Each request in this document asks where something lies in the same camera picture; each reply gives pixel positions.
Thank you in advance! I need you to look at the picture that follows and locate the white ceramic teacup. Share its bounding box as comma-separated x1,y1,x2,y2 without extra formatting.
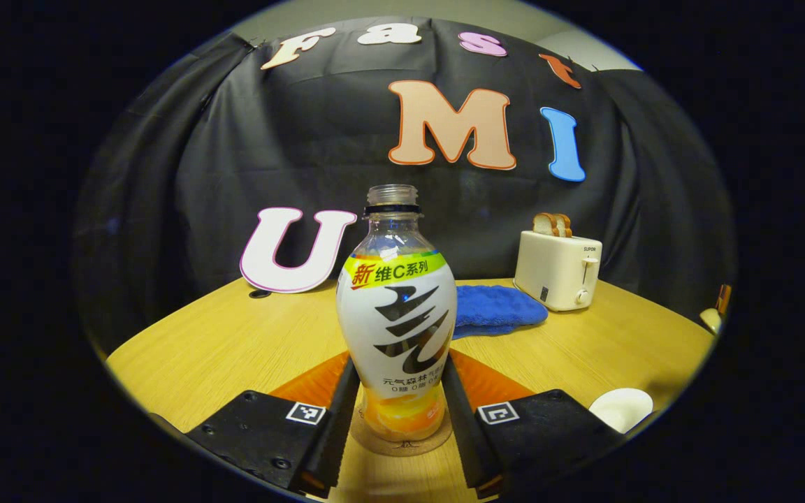
589,388,653,434

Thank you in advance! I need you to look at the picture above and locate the clear water bottle white label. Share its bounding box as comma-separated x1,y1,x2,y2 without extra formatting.
336,184,458,442

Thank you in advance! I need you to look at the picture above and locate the round wooden coaster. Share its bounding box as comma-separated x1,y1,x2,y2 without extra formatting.
350,405,454,458

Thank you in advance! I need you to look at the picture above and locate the blue towel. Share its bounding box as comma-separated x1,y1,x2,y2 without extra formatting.
453,284,549,340

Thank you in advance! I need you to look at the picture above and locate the black backdrop cloth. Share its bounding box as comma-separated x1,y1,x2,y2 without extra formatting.
73,15,737,343

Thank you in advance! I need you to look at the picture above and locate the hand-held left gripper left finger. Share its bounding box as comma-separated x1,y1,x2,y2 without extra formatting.
184,349,361,498

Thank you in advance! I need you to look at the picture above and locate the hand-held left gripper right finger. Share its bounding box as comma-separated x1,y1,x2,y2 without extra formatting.
441,349,627,498

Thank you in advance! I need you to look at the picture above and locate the cream toaster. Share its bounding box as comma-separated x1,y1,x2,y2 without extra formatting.
513,229,604,312

